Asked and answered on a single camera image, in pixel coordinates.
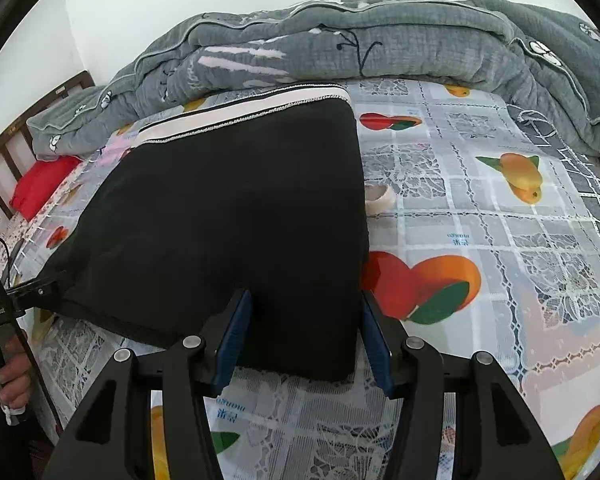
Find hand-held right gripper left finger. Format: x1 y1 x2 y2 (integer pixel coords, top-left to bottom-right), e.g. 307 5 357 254
40 289 253 480

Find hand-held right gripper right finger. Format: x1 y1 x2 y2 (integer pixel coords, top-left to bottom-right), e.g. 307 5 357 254
361 290 566 480

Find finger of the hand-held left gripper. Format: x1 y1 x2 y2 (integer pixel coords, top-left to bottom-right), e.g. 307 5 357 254
7 277 67 306

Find black pants with white stripe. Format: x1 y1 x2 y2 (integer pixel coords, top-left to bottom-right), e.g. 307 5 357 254
42 82 373 383

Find person's left hand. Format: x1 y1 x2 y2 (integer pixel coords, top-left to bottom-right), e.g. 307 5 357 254
0 332 33 411

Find floral bed sheet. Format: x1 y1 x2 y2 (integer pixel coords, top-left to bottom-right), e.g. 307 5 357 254
0 205 48 286

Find red pillow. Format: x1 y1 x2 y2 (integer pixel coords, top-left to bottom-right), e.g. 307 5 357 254
9 155 83 221

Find fruit print plastic tablecloth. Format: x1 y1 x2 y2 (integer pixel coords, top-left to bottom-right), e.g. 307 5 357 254
15 77 600 480

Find beige tape roll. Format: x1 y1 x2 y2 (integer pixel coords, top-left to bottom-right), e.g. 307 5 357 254
364 183 396 218

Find grey quilt with white flowers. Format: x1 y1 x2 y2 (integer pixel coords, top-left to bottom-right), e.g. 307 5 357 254
27 0 600 161

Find black cable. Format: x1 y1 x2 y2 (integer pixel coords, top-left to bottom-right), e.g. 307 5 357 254
0 237 18 288

